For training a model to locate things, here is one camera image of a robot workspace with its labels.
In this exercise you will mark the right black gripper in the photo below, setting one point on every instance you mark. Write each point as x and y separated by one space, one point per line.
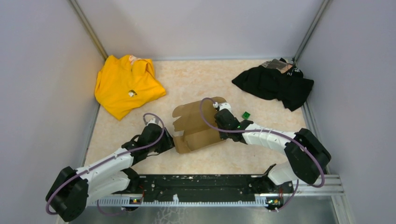
223 136

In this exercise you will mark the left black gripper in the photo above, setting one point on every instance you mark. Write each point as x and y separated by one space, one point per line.
168 142

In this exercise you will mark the brown cardboard box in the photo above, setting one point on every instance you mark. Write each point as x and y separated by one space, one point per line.
191 131

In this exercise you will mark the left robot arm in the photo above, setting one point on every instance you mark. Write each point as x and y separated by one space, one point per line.
92 179

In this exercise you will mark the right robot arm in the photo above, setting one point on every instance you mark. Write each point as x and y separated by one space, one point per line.
306 156

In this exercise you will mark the small green block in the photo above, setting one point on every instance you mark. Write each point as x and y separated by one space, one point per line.
246 115

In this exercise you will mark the yellow shirt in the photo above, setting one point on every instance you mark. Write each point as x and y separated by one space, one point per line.
127 83

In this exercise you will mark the black shirt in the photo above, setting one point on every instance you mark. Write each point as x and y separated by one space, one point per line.
276 79

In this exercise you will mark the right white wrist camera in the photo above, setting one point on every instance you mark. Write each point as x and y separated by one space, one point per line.
225 105

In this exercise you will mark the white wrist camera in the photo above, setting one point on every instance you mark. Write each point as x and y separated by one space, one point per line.
154 121
225 105

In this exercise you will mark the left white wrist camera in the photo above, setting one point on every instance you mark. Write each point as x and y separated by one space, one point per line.
154 121

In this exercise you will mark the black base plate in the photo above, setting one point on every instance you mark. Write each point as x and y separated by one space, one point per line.
204 188

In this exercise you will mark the aluminium frame rail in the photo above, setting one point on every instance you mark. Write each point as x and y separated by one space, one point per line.
331 187

